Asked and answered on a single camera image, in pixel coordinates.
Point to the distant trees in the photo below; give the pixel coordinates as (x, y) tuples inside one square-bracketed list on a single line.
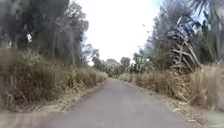
[(113, 65)]

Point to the grey asphalt path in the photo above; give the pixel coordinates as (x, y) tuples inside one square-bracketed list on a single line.
[(116, 106)]

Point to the dry grass and reeds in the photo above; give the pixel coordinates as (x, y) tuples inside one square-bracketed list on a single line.
[(173, 83)]

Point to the dark green trees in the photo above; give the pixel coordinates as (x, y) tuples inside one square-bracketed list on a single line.
[(53, 26)]

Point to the dry tall grass bank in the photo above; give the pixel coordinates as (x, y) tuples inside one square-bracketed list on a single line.
[(43, 80)]

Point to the dry leaf verge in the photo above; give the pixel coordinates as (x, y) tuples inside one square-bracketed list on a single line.
[(50, 105)]

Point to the green flax bushes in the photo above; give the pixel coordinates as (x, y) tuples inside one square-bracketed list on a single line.
[(186, 36)]

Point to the dry litter verge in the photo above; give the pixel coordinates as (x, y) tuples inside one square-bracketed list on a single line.
[(180, 106)]

